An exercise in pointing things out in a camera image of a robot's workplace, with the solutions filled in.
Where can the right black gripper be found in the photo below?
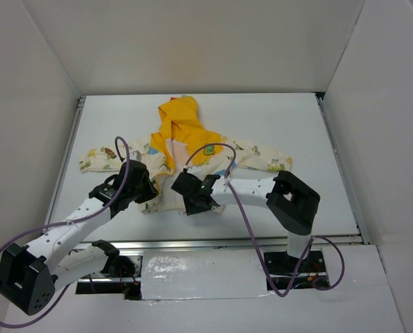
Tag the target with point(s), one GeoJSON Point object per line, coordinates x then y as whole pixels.
{"type": "Point", "coordinates": [184, 189]}

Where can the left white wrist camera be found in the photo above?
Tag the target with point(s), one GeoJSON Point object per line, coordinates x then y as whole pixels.
{"type": "Point", "coordinates": [135, 156]}

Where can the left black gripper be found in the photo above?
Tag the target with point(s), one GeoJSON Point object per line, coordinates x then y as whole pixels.
{"type": "Point", "coordinates": [146, 187]}

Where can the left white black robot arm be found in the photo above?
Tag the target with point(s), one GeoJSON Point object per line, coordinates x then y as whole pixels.
{"type": "Point", "coordinates": [31, 274]}

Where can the yellow hooded printed child jacket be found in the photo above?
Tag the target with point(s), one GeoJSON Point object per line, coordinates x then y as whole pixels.
{"type": "Point", "coordinates": [182, 140]}

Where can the white foil covered panel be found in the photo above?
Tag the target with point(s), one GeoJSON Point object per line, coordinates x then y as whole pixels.
{"type": "Point", "coordinates": [202, 274]}

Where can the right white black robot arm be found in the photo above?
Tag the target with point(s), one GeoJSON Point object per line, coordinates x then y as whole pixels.
{"type": "Point", "coordinates": [293, 203]}

